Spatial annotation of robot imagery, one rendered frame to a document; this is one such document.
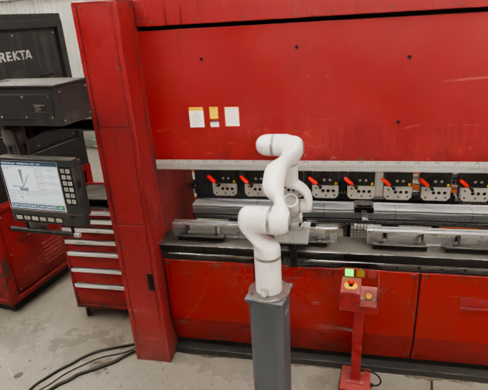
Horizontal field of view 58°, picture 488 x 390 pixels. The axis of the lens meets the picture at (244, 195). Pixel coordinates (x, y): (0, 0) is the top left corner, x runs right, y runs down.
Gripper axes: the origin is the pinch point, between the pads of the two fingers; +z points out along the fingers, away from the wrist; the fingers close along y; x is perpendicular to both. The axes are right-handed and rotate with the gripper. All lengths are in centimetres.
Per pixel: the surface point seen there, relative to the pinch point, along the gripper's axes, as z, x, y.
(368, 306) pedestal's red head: 3, 46, -42
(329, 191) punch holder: -11.9, -15.8, -20.1
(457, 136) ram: -36, -37, -85
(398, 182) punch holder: -16, -20, -58
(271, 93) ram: -55, -53, 12
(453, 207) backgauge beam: 28, -27, -97
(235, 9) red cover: -89, -80, 29
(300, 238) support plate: -7.5, 12.4, -4.9
